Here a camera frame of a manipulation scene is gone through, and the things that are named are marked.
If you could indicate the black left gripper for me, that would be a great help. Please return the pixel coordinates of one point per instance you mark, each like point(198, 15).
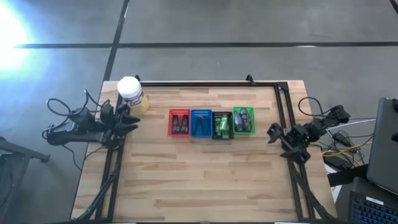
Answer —
point(119, 123)

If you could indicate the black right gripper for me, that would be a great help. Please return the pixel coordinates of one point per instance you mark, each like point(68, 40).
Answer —
point(297, 135)

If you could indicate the blue pen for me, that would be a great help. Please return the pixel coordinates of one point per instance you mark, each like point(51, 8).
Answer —
point(197, 124)

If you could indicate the blue disposable razor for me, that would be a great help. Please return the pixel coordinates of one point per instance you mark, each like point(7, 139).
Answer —
point(202, 119)

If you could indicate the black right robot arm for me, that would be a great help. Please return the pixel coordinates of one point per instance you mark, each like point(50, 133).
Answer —
point(314, 127)

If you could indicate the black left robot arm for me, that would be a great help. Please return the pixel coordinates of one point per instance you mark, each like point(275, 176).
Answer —
point(71, 135)

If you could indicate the white-lidded yellow wipes canister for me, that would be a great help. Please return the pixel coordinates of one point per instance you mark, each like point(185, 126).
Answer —
point(130, 90)

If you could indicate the green plastic basket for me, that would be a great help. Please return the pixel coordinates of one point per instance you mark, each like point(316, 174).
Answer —
point(253, 121)

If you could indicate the red plastic basket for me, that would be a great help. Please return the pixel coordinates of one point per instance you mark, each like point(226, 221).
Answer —
point(169, 124)

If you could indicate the black power brick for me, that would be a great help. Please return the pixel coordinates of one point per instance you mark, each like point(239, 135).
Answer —
point(337, 162)

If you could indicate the black power adapter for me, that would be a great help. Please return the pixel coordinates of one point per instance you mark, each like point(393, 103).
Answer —
point(341, 138)

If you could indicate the black plastic basket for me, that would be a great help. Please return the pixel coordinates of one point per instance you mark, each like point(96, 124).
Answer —
point(230, 124)

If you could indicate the blue plastic basket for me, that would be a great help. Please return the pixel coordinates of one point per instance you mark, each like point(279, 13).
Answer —
point(192, 127)

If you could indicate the grey laptop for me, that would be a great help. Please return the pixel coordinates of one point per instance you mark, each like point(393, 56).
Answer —
point(384, 146)

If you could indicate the backlit black keyboard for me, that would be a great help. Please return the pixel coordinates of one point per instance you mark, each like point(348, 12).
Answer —
point(370, 211)

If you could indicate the black metal stand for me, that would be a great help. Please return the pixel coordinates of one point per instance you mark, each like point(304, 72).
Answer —
point(21, 151)

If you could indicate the black frame clamp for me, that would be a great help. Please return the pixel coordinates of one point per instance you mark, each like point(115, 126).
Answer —
point(137, 77)
point(250, 80)

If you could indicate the black aluminium table frame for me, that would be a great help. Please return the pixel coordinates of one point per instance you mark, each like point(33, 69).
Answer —
point(202, 84)

